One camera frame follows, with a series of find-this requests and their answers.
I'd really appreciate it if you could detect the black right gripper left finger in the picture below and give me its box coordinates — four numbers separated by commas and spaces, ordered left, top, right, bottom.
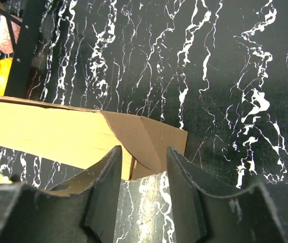
0, 145, 122, 242

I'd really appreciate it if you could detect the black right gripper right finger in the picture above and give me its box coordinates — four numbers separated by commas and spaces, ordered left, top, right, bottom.
166, 147, 288, 242

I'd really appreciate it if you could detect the brown cardboard box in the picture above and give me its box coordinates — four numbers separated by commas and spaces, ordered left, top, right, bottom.
0, 94, 188, 197

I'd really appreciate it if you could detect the rainbow flower toy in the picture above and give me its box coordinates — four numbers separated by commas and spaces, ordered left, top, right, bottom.
0, 174, 21, 184

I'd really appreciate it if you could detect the pink patterned bowl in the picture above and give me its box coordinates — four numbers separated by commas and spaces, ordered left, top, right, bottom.
0, 15, 14, 54

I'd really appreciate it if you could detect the black tray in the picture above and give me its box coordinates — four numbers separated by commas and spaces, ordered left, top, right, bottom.
0, 1, 46, 98

